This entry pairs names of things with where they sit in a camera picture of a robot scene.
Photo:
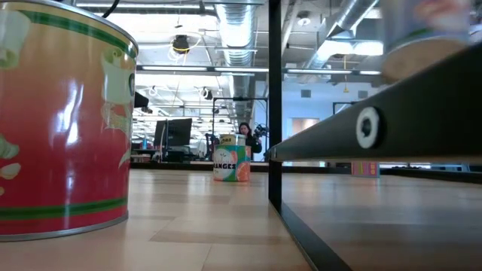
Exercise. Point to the teal oranges can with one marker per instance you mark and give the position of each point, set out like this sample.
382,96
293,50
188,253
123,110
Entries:
231,165

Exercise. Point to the pink can with teal rim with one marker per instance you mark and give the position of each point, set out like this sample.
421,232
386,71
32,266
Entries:
365,169

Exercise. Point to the red can with green stripes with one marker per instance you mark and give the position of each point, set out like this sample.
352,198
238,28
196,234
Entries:
68,150

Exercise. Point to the blue grey can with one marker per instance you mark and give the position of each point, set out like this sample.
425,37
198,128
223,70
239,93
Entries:
414,56

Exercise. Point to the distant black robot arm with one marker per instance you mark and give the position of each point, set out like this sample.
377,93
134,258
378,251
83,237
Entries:
211,147

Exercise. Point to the white round shelf fastener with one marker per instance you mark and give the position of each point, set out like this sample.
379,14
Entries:
368,127

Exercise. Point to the person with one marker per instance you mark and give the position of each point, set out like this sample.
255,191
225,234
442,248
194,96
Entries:
250,141

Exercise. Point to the black computer monitor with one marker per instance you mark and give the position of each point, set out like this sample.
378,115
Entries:
177,131

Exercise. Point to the long ceiling light strip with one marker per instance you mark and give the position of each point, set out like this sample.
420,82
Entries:
203,69
320,71

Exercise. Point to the blue bottle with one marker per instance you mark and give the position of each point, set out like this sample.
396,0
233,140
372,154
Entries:
144,144

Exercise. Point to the black metal stand frame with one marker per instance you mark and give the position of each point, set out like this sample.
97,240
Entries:
241,99

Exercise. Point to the black table frame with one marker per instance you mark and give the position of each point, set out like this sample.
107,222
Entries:
169,165

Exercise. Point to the silver ceiling air duct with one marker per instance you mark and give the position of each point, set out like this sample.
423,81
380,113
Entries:
237,34
339,30

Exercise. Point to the black ceiling camera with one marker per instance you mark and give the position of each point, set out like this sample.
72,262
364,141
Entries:
180,43

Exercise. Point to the black frame wooden shelf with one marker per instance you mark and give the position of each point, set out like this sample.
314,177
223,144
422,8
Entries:
414,120

